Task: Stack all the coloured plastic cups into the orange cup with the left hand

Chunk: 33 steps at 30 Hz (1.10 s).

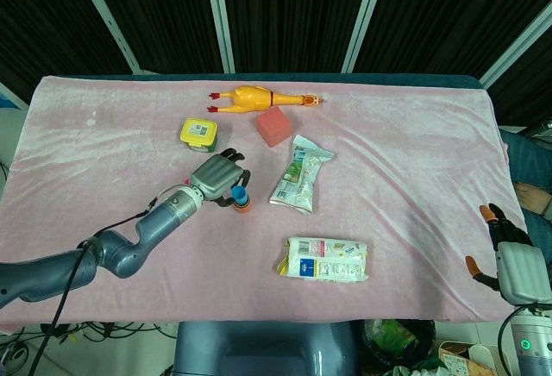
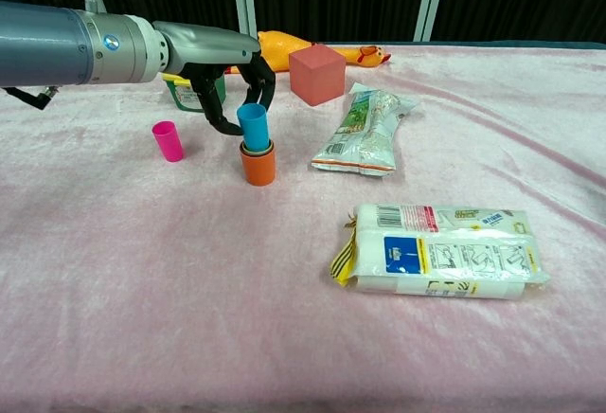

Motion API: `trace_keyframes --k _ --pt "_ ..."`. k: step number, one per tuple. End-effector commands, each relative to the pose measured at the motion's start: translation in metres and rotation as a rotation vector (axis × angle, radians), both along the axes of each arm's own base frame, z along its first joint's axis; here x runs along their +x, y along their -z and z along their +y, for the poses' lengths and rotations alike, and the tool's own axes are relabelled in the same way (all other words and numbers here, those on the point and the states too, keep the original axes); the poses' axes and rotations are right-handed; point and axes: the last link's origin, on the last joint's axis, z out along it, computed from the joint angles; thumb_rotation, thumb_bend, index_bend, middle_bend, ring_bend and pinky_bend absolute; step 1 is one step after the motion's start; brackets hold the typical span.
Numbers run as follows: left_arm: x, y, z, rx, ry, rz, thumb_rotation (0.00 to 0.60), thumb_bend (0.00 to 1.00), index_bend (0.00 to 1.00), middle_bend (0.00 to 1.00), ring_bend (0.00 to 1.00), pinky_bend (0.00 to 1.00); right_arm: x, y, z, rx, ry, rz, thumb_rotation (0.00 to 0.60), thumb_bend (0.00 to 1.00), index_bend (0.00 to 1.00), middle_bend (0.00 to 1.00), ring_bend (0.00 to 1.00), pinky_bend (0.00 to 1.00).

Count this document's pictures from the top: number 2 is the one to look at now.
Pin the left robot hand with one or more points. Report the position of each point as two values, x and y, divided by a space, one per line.
203 46

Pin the light blue plastic cup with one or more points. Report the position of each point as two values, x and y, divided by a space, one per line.
254 129

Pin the pink plastic cup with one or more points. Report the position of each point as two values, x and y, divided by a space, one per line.
169 143

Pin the yellow plastic cup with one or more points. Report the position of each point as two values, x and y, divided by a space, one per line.
258 153

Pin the green container with yellow lid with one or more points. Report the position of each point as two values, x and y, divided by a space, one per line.
184 98

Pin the yellow rubber chicken toy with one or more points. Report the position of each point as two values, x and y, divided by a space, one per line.
284 48

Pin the red foam cube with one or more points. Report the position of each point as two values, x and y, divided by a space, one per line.
316 77

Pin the orange plastic cup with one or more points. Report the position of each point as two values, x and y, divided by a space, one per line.
258 171

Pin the green and white snack bag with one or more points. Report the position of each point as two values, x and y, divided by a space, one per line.
364 133

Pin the pink velvet tablecloth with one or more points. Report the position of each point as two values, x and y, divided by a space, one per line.
284 337

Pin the white plastic-wrapped tissue pack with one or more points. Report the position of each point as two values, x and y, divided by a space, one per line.
450 252

